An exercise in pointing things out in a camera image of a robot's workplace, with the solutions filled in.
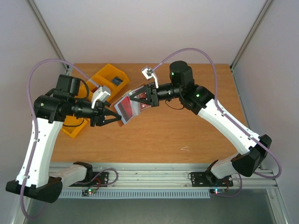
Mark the brown leather card holder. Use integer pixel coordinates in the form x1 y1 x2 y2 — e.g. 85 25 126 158
110 83 150 126

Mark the right small circuit board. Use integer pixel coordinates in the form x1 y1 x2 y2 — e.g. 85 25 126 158
210 188 228 195

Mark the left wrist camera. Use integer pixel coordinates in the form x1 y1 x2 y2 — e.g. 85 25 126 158
91 86 111 109

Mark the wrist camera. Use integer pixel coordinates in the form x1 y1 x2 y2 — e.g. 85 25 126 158
141 66 159 89
91 86 111 109

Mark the aluminium frame post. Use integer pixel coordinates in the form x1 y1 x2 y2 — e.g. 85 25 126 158
25 0 71 70
230 0 275 70

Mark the red credit card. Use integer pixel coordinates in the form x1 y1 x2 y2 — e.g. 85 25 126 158
138 92 150 111
116 96 134 123

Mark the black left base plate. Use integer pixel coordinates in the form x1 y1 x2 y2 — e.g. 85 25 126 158
70 172 109 187

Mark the blue card in bin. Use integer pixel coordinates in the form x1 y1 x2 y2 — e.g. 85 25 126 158
112 77 123 86

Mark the small circuit board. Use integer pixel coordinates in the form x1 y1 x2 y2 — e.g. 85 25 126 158
210 188 228 195
82 189 97 196

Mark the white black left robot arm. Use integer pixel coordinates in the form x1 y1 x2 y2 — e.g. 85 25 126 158
6 75 121 203

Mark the left aluminium frame post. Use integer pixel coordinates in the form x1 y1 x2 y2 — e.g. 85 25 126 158
25 0 71 70

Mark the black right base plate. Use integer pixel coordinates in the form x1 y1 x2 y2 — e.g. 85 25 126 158
187 172 234 187

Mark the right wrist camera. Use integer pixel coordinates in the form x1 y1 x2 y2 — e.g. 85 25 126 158
141 66 159 89

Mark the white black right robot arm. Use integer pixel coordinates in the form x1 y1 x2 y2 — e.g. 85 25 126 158
129 61 272 186

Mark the yellow bin near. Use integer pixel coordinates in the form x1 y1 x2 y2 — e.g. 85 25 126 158
61 116 89 139

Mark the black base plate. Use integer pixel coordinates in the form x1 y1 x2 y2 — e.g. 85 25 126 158
187 172 234 187
70 172 109 187

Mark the right aluminium frame post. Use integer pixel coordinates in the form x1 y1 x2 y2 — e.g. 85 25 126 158
230 0 275 70

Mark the left small circuit board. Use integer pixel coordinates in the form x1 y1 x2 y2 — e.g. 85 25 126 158
82 189 97 196

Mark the grey slotted cable duct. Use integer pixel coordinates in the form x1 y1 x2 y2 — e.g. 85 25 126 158
59 189 210 200

